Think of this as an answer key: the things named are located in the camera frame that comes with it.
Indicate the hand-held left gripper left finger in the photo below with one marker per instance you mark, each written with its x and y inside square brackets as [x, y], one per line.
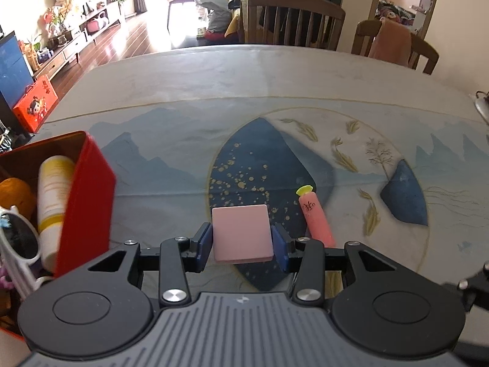
[201, 246]

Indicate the orange fruit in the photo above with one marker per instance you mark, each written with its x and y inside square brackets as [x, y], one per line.
[17, 197]

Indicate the wooden dining chair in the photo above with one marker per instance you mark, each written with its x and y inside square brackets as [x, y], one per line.
[294, 19]

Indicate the wooden chair with towel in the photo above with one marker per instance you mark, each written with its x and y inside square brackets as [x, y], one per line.
[424, 55]

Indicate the pink square block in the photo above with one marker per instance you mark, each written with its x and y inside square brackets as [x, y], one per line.
[242, 233]

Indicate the white yellow bottle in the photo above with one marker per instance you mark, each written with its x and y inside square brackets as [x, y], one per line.
[53, 206]

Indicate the red tin box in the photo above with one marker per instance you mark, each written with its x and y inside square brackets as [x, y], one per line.
[86, 206]

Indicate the white sunglasses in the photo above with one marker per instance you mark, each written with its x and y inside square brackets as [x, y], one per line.
[17, 237]

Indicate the grey plastic bag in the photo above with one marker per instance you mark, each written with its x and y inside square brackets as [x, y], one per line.
[214, 5]

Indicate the white low tv cabinet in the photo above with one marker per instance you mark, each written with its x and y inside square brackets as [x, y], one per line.
[72, 46]

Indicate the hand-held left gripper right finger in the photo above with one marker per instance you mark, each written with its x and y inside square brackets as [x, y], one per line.
[280, 248]

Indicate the pink foam dart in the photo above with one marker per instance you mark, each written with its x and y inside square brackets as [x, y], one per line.
[317, 218]

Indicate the grey metal object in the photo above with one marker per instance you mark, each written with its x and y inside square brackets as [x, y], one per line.
[482, 107]

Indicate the printed mountain table mat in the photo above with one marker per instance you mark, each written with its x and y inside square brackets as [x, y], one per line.
[191, 149]

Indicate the pink towel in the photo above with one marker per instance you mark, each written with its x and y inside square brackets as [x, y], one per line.
[389, 44]

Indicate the orange gift box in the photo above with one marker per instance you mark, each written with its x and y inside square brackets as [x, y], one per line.
[36, 103]

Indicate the red bag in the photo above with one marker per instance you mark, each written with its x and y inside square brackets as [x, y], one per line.
[214, 36]

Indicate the television screen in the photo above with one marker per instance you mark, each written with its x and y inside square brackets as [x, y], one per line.
[13, 65]

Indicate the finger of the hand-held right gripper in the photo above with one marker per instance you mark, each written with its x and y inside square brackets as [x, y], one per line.
[475, 285]

